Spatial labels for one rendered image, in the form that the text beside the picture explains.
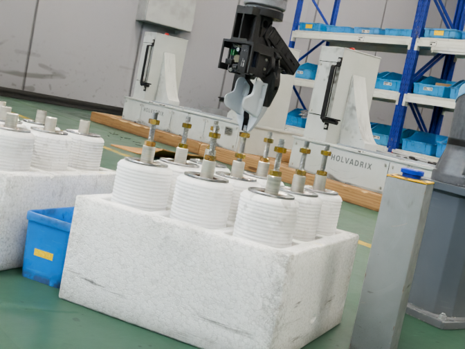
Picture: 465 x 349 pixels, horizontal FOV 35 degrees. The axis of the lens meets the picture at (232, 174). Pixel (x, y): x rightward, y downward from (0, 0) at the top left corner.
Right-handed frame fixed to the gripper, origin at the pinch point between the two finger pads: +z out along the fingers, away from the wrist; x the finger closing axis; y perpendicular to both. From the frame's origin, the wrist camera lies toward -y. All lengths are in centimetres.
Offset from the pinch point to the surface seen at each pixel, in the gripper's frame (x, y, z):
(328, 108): -151, -247, -10
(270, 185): 14.9, 9.8, 8.4
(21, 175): -29.3, 24.9, 17.0
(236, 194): 3.4, 3.8, 12.2
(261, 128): -215, -272, 10
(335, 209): 12.8, -13.9, 12.2
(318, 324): 17.7, -8.3, 32.0
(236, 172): 0.7, 1.5, 8.8
